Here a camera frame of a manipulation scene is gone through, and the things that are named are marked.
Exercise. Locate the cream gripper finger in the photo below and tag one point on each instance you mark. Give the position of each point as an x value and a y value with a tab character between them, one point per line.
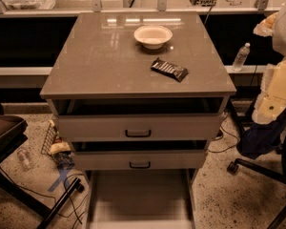
266	26
271	102

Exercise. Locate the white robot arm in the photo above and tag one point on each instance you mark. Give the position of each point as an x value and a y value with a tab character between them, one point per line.
279	33

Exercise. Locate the top white drawer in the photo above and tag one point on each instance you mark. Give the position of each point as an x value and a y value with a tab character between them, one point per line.
129	127

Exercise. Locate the white drawer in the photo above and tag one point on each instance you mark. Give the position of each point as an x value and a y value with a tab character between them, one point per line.
129	127
122	160

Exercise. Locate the grey drawer cabinet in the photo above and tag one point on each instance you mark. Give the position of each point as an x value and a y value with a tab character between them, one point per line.
103	70

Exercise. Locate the middle white drawer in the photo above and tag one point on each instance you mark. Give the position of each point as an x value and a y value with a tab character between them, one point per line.
122	160

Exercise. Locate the open bottom drawer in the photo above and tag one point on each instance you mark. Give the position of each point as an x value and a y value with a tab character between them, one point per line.
140	199

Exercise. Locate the clear plastic water bottle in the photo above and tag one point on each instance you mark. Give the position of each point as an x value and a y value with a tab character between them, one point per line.
241	57

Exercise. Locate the dark blue cloth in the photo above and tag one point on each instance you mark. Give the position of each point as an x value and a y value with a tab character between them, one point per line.
261	139

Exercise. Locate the white bowl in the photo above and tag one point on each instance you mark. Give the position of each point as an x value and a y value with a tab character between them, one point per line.
152	37

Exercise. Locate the plastic bottle on floor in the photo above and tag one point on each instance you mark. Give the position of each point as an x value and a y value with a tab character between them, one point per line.
25	158

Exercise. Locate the dark chair at left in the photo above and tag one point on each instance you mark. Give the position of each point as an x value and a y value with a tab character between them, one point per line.
12	136

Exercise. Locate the wire basket with snacks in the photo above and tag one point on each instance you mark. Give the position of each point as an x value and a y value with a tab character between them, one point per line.
55	148

